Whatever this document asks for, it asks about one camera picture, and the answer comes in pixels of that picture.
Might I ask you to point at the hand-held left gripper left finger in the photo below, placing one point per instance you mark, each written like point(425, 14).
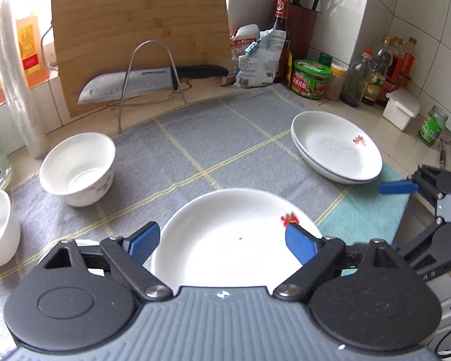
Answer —
point(144, 242)

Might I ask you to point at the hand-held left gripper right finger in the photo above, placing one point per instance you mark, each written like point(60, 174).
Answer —
point(300, 242)

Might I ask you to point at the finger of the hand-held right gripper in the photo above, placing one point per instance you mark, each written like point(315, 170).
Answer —
point(396, 187)
point(421, 244)

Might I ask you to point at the white floral plate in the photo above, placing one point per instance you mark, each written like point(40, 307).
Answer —
point(218, 240)
point(336, 181)
point(330, 146)

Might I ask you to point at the metal kitchen tool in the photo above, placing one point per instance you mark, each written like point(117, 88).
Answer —
point(444, 146)

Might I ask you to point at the green glass jar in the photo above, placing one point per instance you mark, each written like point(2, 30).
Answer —
point(432, 128)

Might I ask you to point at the white plastic box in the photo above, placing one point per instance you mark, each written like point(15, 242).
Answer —
point(400, 111)

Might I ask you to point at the dark red label bottle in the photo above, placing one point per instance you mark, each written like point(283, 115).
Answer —
point(392, 79)

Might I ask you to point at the yellow-lidded spice jar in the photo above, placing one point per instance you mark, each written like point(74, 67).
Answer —
point(337, 82)

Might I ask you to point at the grey teal checked towel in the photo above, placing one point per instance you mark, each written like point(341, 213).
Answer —
point(218, 146)

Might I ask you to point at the orange red sauce bottle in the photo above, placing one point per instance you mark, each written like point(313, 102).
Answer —
point(408, 60)

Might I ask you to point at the green-lidded red label jar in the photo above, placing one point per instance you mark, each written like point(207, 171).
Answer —
point(309, 81)

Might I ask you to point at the small green-capped jar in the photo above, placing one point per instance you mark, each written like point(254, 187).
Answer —
point(325, 58)

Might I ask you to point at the dark red knife block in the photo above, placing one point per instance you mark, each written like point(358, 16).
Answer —
point(302, 30)

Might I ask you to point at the white blue snack bag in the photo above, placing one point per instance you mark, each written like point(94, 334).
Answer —
point(259, 64)

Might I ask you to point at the dark soy sauce bottle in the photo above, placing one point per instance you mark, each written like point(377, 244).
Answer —
point(282, 34)

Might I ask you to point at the tall plastic wrap roll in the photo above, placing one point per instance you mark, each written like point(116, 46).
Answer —
point(18, 94)

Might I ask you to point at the red white snack bag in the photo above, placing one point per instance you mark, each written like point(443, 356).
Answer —
point(242, 41)

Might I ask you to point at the orange cooking oil bottle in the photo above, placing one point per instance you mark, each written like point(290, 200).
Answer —
point(28, 52)

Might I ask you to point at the bamboo cutting board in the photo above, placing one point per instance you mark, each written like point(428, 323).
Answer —
point(135, 15)

